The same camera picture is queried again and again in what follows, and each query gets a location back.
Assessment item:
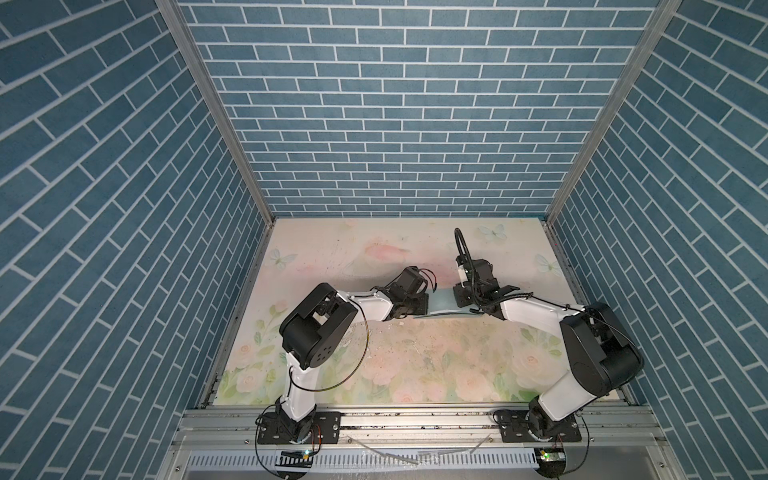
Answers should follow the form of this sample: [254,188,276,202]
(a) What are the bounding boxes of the teal envelope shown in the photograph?
[425,289,476,318]

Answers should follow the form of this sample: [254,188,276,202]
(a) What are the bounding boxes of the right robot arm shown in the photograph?
[453,252,644,441]

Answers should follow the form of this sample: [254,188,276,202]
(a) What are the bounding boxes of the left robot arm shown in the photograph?
[277,266,437,424]

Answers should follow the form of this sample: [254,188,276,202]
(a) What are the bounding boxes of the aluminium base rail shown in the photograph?
[171,402,668,451]

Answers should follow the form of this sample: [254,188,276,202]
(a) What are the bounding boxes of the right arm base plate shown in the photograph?
[491,409,582,443]

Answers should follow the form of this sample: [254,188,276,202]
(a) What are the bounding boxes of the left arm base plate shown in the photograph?
[256,411,342,445]

